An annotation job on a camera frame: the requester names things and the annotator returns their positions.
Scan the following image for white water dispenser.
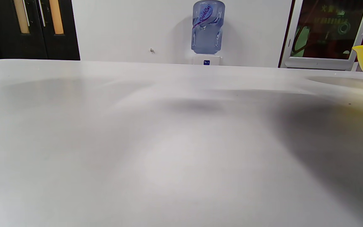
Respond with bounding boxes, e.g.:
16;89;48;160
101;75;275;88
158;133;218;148
192;54;223;66

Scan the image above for blue water bottle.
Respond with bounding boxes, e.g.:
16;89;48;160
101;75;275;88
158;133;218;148
191;0;225;55

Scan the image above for glass fire hydrant cabinet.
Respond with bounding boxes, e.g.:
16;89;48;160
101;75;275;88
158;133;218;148
278;0;363;70

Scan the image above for black double door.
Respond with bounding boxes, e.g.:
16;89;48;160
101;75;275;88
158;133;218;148
0;0;80;60

